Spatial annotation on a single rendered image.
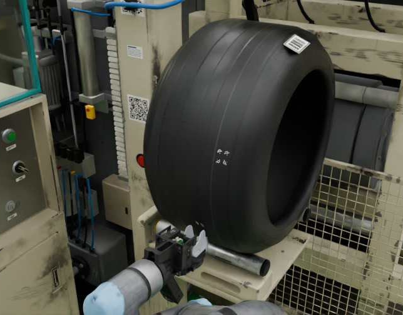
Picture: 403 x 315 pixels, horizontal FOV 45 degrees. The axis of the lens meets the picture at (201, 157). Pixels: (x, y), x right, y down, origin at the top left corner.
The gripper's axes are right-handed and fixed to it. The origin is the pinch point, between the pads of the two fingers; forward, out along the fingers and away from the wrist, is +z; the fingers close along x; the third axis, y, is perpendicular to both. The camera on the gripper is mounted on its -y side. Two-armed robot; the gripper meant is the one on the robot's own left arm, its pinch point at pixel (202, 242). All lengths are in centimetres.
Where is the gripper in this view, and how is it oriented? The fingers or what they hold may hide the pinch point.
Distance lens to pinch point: 117.1
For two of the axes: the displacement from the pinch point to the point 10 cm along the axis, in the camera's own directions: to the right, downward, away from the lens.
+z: 5.4, -2.8, 8.0
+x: -8.4, -2.5, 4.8
